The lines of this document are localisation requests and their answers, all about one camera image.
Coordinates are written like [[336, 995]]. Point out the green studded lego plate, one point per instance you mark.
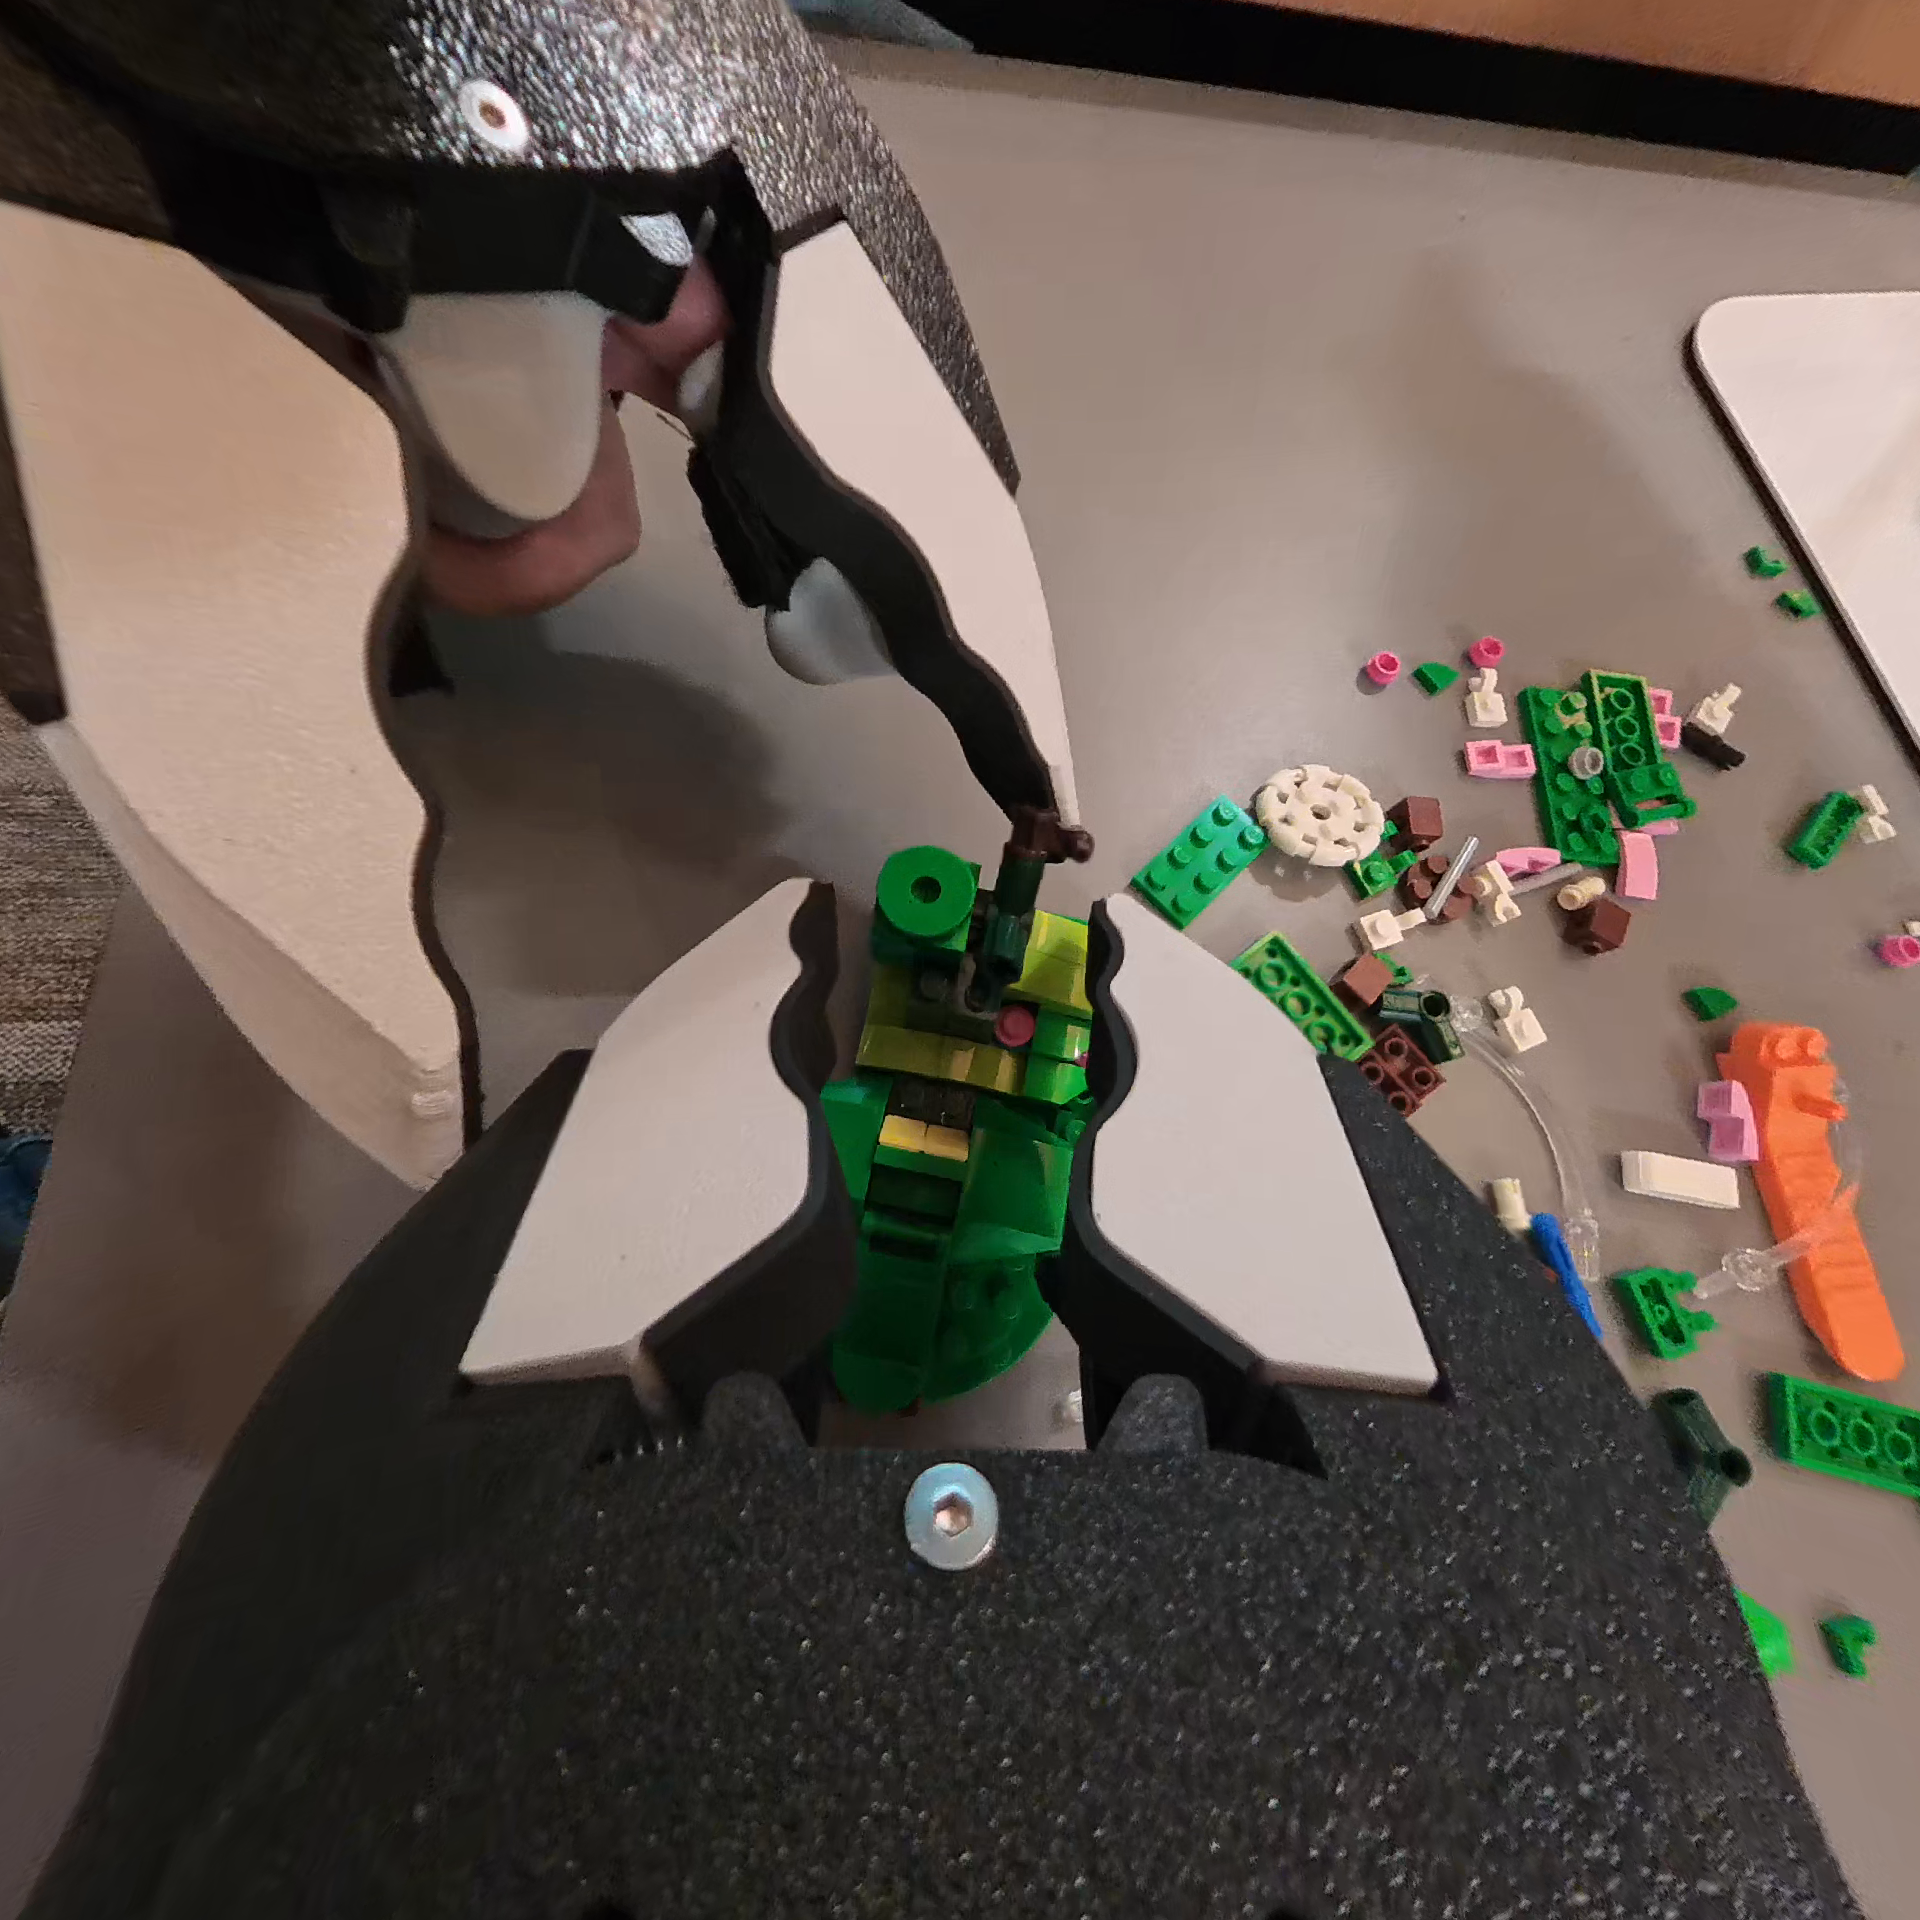
[[1197, 858]]

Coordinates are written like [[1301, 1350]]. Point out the pink lego slope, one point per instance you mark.
[[1637, 866]]

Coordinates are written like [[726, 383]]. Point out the green lego plate with holes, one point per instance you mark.
[[1301, 995], [1853, 1437]]

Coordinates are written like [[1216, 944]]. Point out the dark lego stalk piece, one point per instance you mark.
[[1018, 901]]

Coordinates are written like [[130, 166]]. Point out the small brown lego piece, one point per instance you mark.
[[1363, 983]]

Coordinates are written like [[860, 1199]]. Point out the small pink lego plate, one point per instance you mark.
[[1496, 758]]

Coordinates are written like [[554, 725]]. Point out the white round lego plate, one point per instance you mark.
[[1317, 813]]

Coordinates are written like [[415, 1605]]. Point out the orange lego piece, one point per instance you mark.
[[1799, 1200]]

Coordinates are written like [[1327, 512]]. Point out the teal chair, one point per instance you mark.
[[902, 18]]

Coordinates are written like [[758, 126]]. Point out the white rounded board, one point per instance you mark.
[[1799, 451]]

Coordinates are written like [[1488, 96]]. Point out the grey lego bar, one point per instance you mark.
[[1452, 878]]

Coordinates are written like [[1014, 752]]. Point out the clear curved lego piece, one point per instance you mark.
[[1546, 1126]]

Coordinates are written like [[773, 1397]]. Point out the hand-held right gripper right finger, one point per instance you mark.
[[1231, 1184]]

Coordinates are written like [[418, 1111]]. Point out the green lego rail piece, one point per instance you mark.
[[1823, 827]]

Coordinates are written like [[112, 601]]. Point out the white lego tile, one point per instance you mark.
[[1682, 1179]]

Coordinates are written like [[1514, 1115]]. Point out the pink lego brick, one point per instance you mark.
[[1730, 1123]]

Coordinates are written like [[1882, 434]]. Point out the black lego piece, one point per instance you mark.
[[1712, 747]]

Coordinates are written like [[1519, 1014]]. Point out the white lego clip piece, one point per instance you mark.
[[1484, 699], [1874, 810], [1519, 1019], [1717, 705]]

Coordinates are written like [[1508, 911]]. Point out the small green lego brick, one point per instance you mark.
[[1373, 873]]

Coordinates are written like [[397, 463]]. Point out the small green lego corner piece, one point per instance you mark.
[[1847, 1642]]

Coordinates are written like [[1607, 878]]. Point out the brown square lego brick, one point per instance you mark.
[[1403, 1069]]

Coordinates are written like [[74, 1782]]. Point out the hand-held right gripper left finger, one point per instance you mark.
[[661, 1171]]

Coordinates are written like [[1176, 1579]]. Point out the green lego clip plate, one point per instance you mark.
[[1658, 1311]]

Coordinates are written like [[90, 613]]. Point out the green lego model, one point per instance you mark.
[[960, 1184]]

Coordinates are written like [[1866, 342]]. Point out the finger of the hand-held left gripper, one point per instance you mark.
[[195, 599], [916, 451]]

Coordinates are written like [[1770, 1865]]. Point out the small dark green lego connector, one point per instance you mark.
[[1420, 1006]]

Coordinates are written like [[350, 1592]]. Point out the person's leg in jeans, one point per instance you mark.
[[13, 1184]]

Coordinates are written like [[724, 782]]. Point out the pink curved lego piece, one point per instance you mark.
[[1527, 863]]

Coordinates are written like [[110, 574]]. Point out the person's left hand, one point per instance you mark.
[[571, 562]]

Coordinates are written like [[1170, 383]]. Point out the large green lego plate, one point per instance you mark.
[[1560, 779]]

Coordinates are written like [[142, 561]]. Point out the small white lego piece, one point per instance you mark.
[[1382, 931]]

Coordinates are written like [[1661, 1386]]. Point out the blue lego piece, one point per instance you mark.
[[1560, 1272]]

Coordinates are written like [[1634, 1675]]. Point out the long green lego frame plate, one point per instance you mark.
[[1637, 743]]

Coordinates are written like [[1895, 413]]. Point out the clear lego stick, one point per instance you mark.
[[1756, 1267]]

